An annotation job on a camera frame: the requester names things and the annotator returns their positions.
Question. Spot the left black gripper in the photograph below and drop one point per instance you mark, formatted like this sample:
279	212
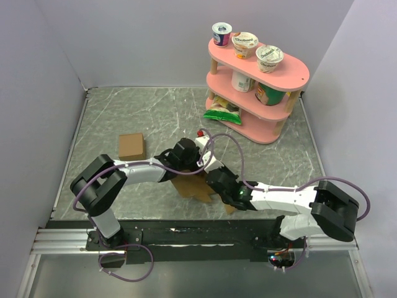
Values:
197	153

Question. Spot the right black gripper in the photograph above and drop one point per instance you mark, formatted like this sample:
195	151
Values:
227	170

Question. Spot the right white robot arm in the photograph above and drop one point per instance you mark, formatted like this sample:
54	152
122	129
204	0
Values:
322	209

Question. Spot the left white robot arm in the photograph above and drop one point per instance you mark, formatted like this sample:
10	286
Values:
97	187

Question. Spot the small folded cardboard box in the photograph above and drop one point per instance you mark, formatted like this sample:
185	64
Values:
131	147

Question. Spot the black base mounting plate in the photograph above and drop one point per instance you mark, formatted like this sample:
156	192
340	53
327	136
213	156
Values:
196	240

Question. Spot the green snack bag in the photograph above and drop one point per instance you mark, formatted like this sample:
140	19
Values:
223	110

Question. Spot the white container middle shelf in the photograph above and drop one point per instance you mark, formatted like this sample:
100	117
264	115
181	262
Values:
241	82

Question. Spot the pink three-tier shelf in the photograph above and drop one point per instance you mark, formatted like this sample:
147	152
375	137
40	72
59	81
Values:
265	108

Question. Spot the green can middle shelf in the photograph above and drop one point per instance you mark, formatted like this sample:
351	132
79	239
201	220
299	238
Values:
268	96

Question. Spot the Chobani peach yogurt cup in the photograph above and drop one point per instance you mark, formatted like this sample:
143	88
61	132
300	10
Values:
244	44

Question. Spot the Chobani white yogurt cup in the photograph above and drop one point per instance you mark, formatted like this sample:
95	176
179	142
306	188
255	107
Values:
268	57

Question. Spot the white blue yogurt cup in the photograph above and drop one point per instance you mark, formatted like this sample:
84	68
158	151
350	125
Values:
221	33

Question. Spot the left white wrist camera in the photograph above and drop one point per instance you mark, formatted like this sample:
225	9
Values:
203	142

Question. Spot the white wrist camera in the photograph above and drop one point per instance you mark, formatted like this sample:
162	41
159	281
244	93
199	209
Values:
210	162
203	142

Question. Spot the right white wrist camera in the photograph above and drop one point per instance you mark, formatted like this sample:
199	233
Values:
210	162

